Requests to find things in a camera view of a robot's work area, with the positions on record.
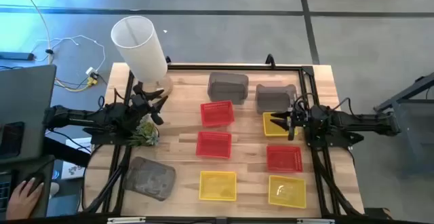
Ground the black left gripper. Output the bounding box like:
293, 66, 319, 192
130, 83, 170, 126

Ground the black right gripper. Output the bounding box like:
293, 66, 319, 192
270, 105, 309, 141

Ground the smoky clear plastic bin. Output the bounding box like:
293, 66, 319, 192
207, 71, 250, 106
122, 155, 177, 202
254, 83, 298, 115

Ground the red slotted plastic basket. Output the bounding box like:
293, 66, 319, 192
199, 100, 236, 128
195, 130, 233, 160
266, 145, 304, 173

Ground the yellow slotted plastic basket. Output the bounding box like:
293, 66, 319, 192
262, 111, 299, 138
268, 174, 307, 209
199, 170, 237, 202

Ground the green succulent in black pot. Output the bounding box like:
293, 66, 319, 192
130, 113, 160, 147

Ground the white cylindrical bin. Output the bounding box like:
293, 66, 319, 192
111, 15, 174, 98

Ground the black desk bar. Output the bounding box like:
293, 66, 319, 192
43, 136, 92, 168

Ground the white printed box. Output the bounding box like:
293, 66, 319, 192
60, 137, 93, 181

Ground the grey computer monitor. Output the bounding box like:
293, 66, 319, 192
0, 64, 57, 166

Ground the grey desk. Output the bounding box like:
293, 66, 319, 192
0, 154, 56, 220

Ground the blue-grey metal cart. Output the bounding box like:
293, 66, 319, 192
372, 71, 434, 179

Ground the black computer mouse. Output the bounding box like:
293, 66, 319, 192
22, 172, 45, 198

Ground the black power strip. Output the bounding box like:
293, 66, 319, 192
0, 51, 35, 62

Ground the person's hand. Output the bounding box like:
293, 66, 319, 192
5, 178, 45, 221

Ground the black keyboard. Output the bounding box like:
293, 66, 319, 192
0, 171, 13, 213

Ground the black aluminium table frame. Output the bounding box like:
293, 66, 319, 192
81, 62, 366, 218

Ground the thin white cable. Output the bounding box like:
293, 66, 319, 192
32, 35, 106, 73

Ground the yellow cable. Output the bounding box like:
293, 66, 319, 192
53, 77, 93, 93

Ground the silver mounting bracket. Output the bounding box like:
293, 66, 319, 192
297, 218, 336, 224
107, 217, 146, 224

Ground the cream hanging cord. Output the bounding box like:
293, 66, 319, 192
15, 0, 54, 64

